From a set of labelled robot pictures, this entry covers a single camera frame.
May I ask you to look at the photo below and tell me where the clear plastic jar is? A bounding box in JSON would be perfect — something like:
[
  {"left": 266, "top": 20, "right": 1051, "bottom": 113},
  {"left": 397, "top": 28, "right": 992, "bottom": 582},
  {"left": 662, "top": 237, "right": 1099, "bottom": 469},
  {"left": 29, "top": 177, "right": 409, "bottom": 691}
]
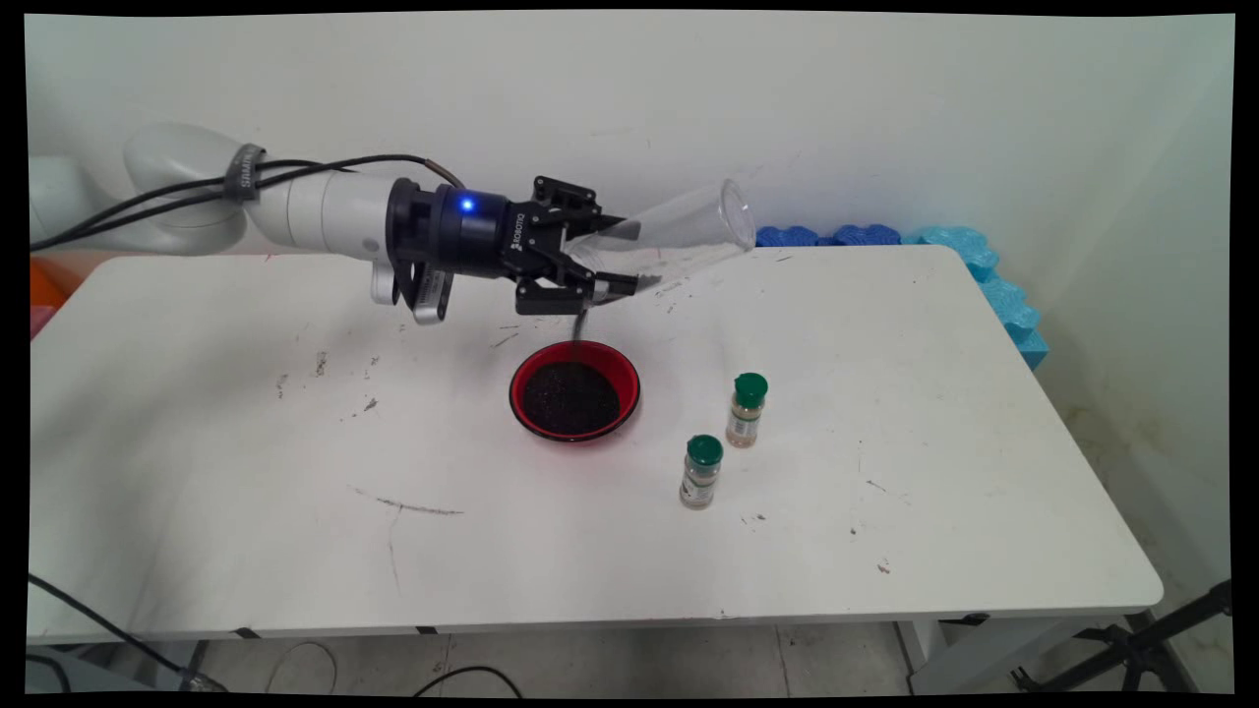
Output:
[{"left": 566, "top": 179, "right": 758, "bottom": 296}]

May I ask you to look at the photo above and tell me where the light blue foam mat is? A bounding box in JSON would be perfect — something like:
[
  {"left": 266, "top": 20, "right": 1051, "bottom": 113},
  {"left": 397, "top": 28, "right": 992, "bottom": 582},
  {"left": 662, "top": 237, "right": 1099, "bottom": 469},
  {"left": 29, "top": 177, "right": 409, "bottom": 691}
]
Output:
[{"left": 900, "top": 226, "right": 1050, "bottom": 372}]

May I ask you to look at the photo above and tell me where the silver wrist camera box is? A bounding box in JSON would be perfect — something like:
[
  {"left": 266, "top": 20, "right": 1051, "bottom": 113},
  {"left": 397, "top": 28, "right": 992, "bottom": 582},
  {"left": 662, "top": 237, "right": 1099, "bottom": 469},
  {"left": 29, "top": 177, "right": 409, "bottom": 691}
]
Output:
[{"left": 398, "top": 261, "right": 456, "bottom": 326}]

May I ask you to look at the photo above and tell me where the green-capped spice bottle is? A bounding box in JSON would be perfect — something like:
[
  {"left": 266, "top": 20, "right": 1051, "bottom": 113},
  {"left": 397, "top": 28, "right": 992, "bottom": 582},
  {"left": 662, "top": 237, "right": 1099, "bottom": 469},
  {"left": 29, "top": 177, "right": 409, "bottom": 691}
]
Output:
[
  {"left": 679, "top": 434, "right": 725, "bottom": 510},
  {"left": 726, "top": 372, "right": 769, "bottom": 449}
]

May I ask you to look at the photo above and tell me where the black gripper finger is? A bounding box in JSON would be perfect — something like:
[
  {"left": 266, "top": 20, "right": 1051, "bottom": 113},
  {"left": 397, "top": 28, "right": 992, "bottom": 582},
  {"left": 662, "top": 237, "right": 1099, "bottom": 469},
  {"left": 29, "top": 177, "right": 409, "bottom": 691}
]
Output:
[
  {"left": 514, "top": 265, "right": 662, "bottom": 318},
  {"left": 531, "top": 175, "right": 645, "bottom": 247}
]

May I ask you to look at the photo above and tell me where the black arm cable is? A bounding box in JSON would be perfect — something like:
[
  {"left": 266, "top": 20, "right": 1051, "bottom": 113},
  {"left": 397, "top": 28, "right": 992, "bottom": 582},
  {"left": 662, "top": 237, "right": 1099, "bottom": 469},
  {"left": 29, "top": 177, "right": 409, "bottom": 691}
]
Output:
[{"left": 28, "top": 152, "right": 466, "bottom": 253}]

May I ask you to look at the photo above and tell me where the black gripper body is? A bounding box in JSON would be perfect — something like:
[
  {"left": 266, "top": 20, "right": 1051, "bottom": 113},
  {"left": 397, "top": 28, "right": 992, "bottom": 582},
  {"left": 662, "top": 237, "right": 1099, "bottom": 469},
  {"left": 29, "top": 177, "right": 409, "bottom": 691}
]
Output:
[{"left": 387, "top": 177, "right": 569, "bottom": 286}]

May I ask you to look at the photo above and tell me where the black floor cable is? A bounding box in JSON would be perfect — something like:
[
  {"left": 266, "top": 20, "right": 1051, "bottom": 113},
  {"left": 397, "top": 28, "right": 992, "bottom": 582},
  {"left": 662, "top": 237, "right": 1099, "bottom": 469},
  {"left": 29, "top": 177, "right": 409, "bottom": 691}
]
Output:
[
  {"left": 413, "top": 666, "right": 522, "bottom": 697},
  {"left": 28, "top": 573, "right": 229, "bottom": 692}
]

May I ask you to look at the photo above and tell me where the red bowl with black seeds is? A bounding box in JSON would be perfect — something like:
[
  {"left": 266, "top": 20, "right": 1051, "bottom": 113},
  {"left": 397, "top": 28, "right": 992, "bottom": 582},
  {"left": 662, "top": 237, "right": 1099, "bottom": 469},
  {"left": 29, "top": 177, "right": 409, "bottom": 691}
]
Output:
[{"left": 509, "top": 340, "right": 642, "bottom": 443}]

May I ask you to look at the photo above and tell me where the grey cable strap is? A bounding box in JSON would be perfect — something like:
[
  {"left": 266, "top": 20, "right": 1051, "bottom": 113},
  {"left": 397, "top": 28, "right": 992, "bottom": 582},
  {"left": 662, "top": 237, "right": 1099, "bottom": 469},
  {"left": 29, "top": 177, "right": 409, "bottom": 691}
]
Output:
[{"left": 224, "top": 144, "right": 268, "bottom": 204}]

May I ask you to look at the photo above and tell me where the orange object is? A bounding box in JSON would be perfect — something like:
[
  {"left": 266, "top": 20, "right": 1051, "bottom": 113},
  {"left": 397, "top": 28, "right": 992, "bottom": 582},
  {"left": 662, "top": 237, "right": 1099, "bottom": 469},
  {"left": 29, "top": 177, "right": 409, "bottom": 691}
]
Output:
[{"left": 30, "top": 258, "right": 75, "bottom": 310}]

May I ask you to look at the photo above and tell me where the black tripod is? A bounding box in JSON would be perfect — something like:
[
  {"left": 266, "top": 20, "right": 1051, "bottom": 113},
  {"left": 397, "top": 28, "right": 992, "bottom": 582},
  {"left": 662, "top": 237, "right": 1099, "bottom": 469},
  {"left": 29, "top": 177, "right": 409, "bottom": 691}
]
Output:
[{"left": 1013, "top": 580, "right": 1232, "bottom": 694}]

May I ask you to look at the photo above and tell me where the white table leg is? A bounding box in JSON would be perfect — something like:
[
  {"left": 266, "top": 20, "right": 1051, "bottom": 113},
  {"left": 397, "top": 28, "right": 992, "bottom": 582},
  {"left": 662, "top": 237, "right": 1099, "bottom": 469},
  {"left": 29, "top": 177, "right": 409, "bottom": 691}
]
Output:
[{"left": 895, "top": 618, "right": 1132, "bottom": 695}]

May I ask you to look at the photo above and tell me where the grey floor cable loop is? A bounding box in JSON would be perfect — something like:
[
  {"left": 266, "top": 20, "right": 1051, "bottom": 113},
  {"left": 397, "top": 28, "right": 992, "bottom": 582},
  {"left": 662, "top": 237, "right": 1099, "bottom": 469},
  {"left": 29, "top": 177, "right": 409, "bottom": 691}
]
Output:
[{"left": 264, "top": 641, "right": 338, "bottom": 694}]

